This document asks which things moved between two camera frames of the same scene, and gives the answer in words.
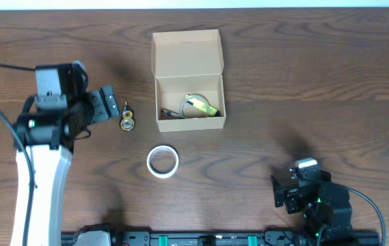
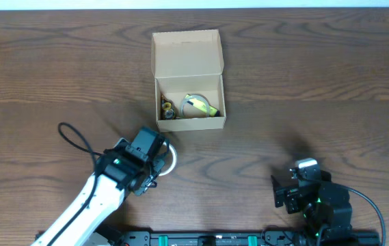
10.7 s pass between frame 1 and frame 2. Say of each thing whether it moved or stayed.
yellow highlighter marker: stayed
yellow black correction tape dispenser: moved
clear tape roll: stayed
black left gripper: moved
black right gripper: stayed
